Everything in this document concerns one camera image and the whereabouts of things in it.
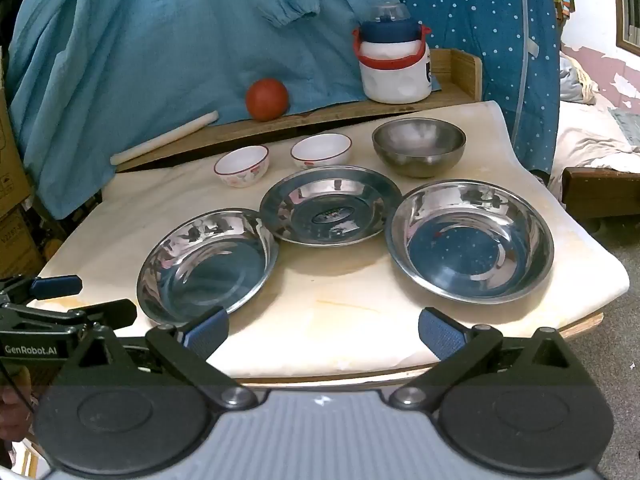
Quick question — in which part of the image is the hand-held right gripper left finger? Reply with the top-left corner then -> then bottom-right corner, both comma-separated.
50,306 -> 260,411

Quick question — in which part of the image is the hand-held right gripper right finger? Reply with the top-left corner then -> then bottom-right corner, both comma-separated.
389,306 -> 593,410

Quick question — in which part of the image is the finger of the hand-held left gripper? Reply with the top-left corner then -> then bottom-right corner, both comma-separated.
0,275 -> 83,306
0,299 -> 138,335

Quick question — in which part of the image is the plain steel plate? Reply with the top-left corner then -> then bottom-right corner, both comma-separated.
136,208 -> 280,327
385,180 -> 555,305

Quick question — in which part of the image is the steel plate with oval sticker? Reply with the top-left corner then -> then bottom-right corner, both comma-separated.
260,165 -> 403,247

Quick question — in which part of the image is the white ceramic bowl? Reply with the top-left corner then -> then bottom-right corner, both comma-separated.
290,133 -> 353,171
214,145 -> 271,189

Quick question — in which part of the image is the deep steel bowl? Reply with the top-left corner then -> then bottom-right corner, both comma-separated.
372,118 -> 467,179

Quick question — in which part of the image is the person's left hand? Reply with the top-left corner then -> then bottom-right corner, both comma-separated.
0,386 -> 35,442

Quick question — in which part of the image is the cardboard box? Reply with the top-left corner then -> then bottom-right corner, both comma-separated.
0,205 -> 49,281
0,45 -> 32,221

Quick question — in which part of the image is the white rolled stick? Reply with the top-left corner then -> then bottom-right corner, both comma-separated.
110,110 -> 220,166

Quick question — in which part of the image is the white bed sheet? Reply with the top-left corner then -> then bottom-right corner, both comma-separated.
550,105 -> 640,196

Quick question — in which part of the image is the red ball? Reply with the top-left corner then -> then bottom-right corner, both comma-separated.
245,78 -> 290,122

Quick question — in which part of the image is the blue shirt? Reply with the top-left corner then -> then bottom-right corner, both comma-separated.
7,0 -> 403,221

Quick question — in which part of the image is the wooden shelf board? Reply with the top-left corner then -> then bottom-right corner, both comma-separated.
115,49 -> 483,173

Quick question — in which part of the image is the grey blanket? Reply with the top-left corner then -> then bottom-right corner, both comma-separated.
557,54 -> 601,104

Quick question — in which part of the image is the blue polka dot cloth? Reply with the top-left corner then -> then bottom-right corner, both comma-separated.
385,0 -> 562,186

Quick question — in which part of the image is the thin black cable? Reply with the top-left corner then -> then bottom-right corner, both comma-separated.
0,360 -> 37,417

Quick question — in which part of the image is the wooden bed frame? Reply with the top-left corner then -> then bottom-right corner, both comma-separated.
561,166 -> 640,233

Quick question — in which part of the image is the white jug with red handle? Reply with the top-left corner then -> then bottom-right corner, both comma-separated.
351,3 -> 433,104

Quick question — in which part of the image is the wooden window frame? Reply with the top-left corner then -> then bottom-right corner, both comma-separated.
614,0 -> 640,54

